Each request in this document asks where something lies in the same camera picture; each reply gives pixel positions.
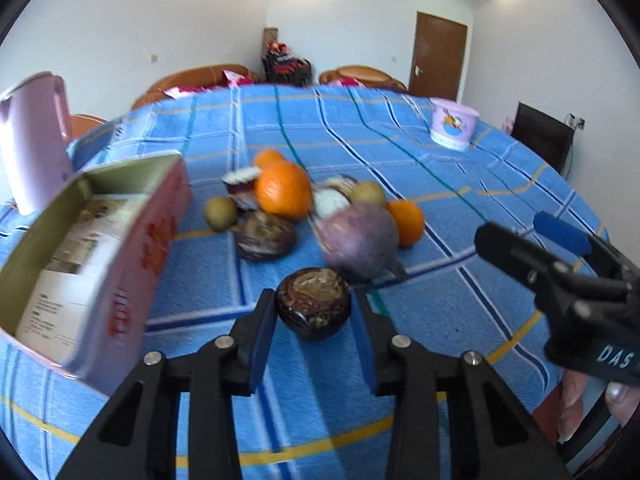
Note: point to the large orange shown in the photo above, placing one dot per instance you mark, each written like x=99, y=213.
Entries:
x=284, y=189

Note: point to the dark chairs stack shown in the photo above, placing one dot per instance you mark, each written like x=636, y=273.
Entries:
x=280, y=64

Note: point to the right kiwi fruit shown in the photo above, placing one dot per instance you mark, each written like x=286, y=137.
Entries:
x=369, y=192

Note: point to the pink metal tin box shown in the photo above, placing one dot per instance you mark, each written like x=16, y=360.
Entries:
x=78, y=288

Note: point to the brown leather sofa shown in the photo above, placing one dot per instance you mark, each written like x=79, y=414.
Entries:
x=204, y=76

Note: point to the dark round fruit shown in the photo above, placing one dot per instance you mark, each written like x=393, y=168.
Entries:
x=315, y=303

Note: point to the dark mangosteen fruit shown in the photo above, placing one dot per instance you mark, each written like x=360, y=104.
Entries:
x=264, y=237

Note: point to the left kiwi fruit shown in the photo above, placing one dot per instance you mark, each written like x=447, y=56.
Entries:
x=220, y=213

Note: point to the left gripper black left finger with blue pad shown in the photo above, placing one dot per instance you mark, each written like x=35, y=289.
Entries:
x=135, y=434

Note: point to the right cut mangosteen half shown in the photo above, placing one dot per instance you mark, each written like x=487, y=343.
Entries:
x=331, y=195

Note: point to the kiwi fruit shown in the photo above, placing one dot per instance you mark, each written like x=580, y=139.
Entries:
x=220, y=213
x=369, y=192

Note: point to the brown leather armchair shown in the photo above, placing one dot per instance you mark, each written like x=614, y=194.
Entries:
x=367, y=76

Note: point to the pink cartoon cup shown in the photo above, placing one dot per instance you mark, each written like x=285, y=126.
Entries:
x=453, y=124

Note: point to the orange chair near kettle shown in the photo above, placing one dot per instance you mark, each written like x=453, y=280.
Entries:
x=84, y=123

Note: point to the purple round fruit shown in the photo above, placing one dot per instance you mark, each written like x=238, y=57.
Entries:
x=361, y=241

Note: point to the black television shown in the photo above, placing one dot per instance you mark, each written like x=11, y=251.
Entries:
x=546, y=136

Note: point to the left cut mangosteen half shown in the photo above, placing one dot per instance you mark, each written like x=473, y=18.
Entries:
x=240, y=186

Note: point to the right orange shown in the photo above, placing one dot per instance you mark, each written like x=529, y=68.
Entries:
x=409, y=220

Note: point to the small orange behind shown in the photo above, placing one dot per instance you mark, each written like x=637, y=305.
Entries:
x=267, y=157

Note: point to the brown wooden door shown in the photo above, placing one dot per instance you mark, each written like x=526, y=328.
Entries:
x=438, y=57

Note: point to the pink electric kettle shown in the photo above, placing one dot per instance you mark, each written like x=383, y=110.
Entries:
x=35, y=132

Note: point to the cut mangosteen half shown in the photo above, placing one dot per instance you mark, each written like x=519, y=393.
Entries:
x=331, y=195
x=240, y=186

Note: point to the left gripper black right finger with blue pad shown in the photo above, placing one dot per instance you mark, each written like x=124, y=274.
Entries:
x=491, y=435

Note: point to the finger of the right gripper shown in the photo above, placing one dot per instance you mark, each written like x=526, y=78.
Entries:
x=535, y=268
x=602, y=257

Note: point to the person's hand holding gripper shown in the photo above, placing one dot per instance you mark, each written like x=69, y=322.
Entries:
x=621, y=400

